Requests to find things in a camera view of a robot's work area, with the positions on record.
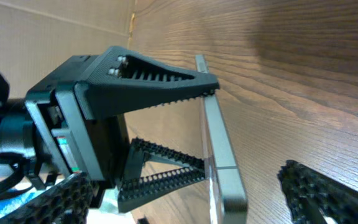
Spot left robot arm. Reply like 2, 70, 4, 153
0, 46, 219, 218

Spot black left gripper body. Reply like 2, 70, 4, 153
25, 54, 129, 187

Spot Galaxy S25 Ultra smartphone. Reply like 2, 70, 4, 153
195, 54, 249, 224

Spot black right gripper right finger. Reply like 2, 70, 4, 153
277, 160, 358, 223

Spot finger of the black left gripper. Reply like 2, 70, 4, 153
75, 46, 219, 119
117, 138, 205, 213

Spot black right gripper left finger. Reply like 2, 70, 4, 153
0, 172, 93, 224

